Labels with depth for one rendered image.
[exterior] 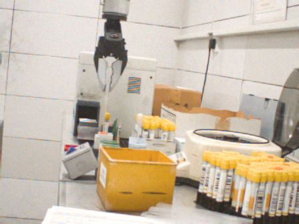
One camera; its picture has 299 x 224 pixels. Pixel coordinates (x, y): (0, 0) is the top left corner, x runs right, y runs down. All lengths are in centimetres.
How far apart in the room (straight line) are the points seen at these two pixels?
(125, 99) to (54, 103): 135
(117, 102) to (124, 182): 85
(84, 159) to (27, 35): 201
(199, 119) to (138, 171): 61
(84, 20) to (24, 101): 62
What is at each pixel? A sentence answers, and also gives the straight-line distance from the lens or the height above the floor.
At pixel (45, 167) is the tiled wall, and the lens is 314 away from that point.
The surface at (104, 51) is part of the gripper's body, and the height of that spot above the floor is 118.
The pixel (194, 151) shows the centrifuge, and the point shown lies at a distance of 119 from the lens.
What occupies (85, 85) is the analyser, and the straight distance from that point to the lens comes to 175.
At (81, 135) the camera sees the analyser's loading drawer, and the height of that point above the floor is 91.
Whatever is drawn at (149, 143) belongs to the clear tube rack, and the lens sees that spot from 141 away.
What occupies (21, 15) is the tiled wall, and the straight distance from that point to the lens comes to 308.
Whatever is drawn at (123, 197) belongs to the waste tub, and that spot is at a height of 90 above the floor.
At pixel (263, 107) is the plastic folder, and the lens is 171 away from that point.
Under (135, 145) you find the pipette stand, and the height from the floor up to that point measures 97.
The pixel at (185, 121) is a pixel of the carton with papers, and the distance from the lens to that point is 151.
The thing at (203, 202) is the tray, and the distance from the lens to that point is 106.
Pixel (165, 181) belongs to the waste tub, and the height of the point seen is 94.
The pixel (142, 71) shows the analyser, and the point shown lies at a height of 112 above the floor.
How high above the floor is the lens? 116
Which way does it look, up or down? 6 degrees down
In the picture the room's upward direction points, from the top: 6 degrees clockwise
